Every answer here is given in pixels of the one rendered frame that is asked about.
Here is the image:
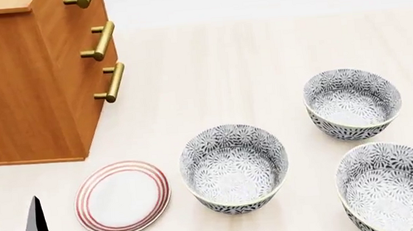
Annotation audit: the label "wooden drawer cabinet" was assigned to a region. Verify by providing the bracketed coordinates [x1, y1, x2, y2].
[0, 0, 127, 168]

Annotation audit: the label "white plate with red rings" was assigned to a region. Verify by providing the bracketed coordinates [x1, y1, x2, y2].
[71, 156, 175, 231]

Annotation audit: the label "black white floral patterned bowl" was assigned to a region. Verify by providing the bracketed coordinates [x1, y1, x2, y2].
[176, 119, 294, 219]
[333, 139, 413, 231]
[300, 63, 406, 143]

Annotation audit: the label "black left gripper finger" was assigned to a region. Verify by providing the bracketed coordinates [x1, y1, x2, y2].
[19, 194, 53, 231]

